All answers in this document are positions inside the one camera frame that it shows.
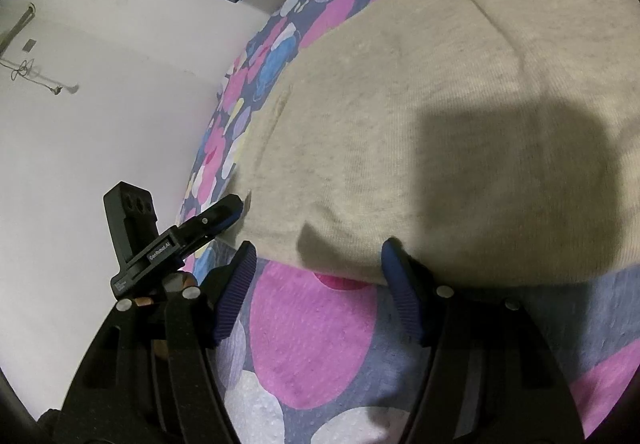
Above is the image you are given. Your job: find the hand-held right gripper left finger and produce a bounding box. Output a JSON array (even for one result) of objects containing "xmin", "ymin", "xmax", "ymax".
[{"xmin": 52, "ymin": 240, "xmax": 258, "ymax": 444}]

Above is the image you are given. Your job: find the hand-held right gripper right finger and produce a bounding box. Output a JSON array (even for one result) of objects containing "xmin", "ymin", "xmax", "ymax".
[{"xmin": 381, "ymin": 238, "xmax": 586, "ymax": 444}]

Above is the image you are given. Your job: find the beige sweater with flower embroidery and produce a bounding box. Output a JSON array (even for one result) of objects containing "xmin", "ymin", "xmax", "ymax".
[{"xmin": 234, "ymin": 0, "xmax": 640, "ymax": 289}]

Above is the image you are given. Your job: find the person's left hand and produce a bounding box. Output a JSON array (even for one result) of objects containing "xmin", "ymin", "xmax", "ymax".
[{"xmin": 131, "ymin": 272, "xmax": 200, "ymax": 308}]

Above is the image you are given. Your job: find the colourful dotted bed sheet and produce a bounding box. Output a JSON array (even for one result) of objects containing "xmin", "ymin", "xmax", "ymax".
[{"xmin": 181, "ymin": 0, "xmax": 640, "ymax": 444}]

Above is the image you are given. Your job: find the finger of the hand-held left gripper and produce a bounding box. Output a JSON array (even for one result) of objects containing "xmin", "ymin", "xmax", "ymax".
[{"xmin": 175, "ymin": 194, "xmax": 245, "ymax": 256}]

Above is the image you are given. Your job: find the wall cable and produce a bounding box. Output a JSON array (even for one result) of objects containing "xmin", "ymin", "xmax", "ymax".
[{"xmin": 0, "ymin": 1, "xmax": 81, "ymax": 98}]

